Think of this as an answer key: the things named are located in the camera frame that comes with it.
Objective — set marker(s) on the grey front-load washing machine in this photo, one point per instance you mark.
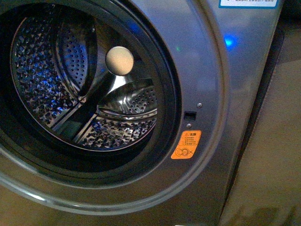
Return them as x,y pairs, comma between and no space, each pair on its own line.
207,63

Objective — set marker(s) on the orange warning sticker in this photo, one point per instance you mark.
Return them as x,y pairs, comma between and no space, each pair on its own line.
187,145

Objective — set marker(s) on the stainless steel washer drum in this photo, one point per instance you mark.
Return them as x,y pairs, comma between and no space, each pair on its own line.
82,81

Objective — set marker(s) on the white blue info sticker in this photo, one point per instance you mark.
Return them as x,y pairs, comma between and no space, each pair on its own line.
248,3

